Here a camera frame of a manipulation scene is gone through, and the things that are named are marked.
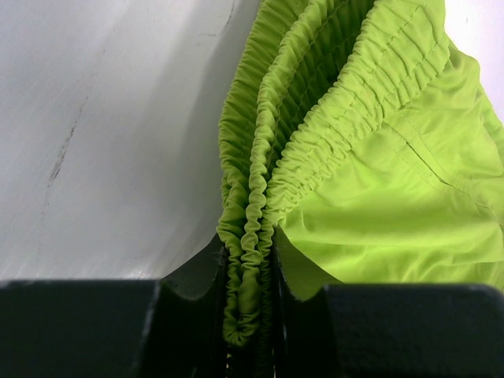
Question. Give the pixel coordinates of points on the lime green shorts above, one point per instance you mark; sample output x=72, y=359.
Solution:
x=362, y=132

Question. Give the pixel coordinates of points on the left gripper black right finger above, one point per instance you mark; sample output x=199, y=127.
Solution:
x=326, y=328

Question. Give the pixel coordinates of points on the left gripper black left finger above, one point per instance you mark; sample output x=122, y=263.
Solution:
x=168, y=327

